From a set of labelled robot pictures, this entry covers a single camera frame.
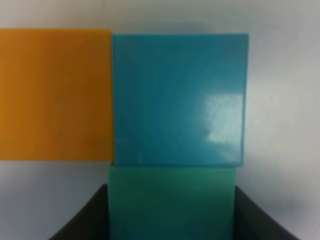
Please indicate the orange cube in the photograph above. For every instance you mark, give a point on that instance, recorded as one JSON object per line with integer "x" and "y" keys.
{"x": 56, "y": 99}

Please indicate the blue cube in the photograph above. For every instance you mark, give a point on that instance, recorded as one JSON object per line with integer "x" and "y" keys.
{"x": 179, "y": 99}

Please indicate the green cube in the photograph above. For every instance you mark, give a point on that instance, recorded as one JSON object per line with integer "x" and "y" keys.
{"x": 171, "y": 203}

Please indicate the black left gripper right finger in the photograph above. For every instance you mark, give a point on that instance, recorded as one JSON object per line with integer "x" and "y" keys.
{"x": 250, "y": 222}

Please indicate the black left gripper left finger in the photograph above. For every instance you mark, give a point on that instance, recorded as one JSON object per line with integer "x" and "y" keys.
{"x": 91, "y": 222}

